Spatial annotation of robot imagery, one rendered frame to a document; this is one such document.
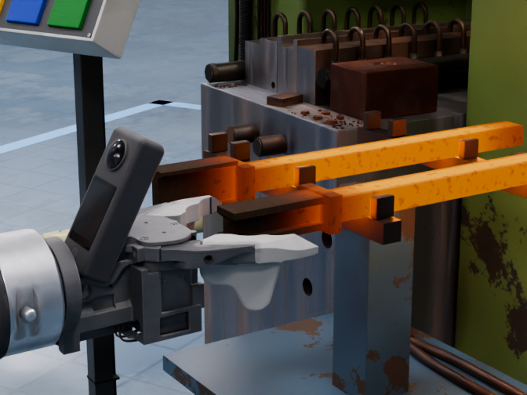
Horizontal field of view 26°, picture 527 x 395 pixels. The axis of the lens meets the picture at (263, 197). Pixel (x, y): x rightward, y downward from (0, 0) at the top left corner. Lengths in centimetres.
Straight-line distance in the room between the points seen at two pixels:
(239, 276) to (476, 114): 71
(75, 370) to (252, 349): 165
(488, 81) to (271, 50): 35
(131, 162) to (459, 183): 35
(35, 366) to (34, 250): 219
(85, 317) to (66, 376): 207
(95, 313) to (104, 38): 109
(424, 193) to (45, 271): 38
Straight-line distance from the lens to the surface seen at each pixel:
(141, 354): 305
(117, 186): 86
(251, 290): 90
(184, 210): 96
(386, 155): 117
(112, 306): 89
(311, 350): 135
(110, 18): 194
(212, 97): 174
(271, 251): 88
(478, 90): 153
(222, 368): 131
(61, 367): 300
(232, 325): 179
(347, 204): 99
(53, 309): 84
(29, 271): 83
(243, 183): 106
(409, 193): 103
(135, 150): 85
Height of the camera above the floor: 124
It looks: 16 degrees down
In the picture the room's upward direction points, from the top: straight up
